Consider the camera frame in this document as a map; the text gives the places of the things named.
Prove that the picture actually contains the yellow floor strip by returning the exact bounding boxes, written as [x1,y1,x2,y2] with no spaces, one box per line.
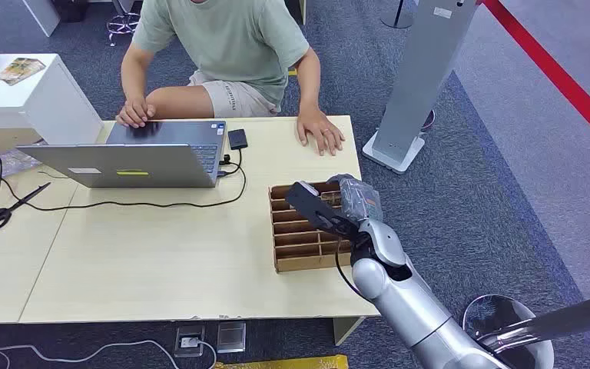
[213,354,350,369]

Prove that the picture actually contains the black round stand base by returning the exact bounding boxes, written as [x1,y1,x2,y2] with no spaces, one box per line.
[380,0,415,30]

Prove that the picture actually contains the beige table leg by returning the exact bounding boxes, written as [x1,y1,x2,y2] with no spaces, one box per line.
[332,315,366,347]

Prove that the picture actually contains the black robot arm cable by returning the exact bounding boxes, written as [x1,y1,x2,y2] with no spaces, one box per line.
[333,242,373,304]

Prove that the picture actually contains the white floor cable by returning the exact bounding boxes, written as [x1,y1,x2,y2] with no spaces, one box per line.
[0,338,218,369]

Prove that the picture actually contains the colourful booklet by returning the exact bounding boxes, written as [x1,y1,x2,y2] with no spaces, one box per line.
[0,57,47,87]

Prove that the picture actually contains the person's left hand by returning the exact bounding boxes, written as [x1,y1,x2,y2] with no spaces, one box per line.
[295,108,346,157]

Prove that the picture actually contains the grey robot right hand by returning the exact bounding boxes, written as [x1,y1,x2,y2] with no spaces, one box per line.
[326,173,384,223]

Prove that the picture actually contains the chrome chair base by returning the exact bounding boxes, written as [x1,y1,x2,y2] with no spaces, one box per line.
[105,0,141,48]

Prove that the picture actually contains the long black cable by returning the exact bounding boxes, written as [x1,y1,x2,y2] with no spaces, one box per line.
[0,149,248,212]

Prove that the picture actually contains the grey laptop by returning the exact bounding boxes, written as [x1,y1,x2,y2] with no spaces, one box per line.
[15,120,228,190]

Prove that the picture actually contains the closed floor socket cover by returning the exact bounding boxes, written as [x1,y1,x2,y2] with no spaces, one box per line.
[216,321,247,355]

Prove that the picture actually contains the person's right hand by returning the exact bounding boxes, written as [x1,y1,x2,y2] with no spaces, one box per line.
[115,96,157,129]

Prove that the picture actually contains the black scissors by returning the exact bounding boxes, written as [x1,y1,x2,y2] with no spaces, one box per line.
[0,182,51,234]

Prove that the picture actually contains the white cabinet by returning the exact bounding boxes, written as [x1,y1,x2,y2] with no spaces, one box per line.
[0,53,106,157]

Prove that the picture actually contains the cardboard divider box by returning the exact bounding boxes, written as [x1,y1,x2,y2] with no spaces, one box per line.
[268,181,357,274]

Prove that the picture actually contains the chrome stanchion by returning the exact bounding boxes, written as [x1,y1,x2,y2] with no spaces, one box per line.
[461,289,590,369]

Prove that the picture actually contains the grey standing kiosk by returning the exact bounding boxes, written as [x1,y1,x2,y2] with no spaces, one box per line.
[361,0,479,176]

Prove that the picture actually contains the white furniture panel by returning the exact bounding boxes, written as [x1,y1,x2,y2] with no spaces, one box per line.
[22,0,62,38]

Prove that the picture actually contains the red barrier belt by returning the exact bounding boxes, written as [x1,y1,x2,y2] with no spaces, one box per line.
[480,0,590,158]

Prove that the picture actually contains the clear plastic bag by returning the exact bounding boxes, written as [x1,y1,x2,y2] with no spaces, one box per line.
[0,146,42,180]

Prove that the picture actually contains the person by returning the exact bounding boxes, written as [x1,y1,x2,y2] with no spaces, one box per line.
[115,0,347,157]

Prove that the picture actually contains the floor socket with plug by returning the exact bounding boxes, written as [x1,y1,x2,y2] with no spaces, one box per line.
[174,325,207,358]

